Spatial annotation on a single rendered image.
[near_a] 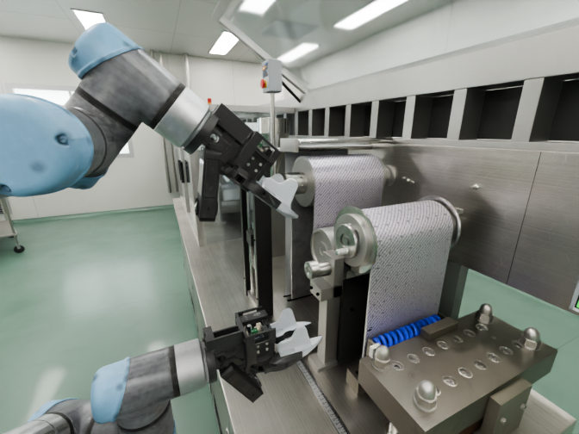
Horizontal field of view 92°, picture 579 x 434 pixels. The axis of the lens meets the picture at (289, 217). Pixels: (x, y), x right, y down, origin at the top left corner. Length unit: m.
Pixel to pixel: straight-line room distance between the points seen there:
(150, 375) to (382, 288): 0.45
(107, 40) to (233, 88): 5.81
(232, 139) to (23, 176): 0.26
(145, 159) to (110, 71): 5.58
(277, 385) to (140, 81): 0.67
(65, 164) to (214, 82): 5.89
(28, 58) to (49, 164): 5.99
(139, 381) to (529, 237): 0.77
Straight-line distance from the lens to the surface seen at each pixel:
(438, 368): 0.69
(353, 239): 0.59
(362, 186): 0.83
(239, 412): 0.74
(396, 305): 0.71
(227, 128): 0.44
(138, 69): 0.41
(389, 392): 0.62
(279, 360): 0.54
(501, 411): 0.71
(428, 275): 0.75
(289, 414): 0.73
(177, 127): 0.41
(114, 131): 0.42
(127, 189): 6.08
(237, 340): 0.51
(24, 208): 6.45
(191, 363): 0.50
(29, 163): 0.28
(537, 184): 0.76
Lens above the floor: 1.48
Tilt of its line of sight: 17 degrees down
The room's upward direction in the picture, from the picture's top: straight up
